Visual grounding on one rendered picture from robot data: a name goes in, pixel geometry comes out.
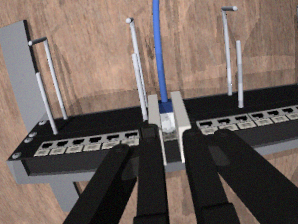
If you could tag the dark grey patch panel rack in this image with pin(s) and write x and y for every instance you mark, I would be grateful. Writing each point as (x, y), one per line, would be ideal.
(76, 146)

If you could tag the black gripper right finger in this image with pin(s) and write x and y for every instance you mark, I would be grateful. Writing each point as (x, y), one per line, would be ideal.
(270, 196)

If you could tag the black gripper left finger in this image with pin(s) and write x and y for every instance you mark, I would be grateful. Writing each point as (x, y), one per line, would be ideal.
(104, 199)

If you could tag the white ethernet plug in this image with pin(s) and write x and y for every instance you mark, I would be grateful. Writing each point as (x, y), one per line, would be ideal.
(166, 115)

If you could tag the blue patch cable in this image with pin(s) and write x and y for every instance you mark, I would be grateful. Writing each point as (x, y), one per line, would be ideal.
(158, 50)

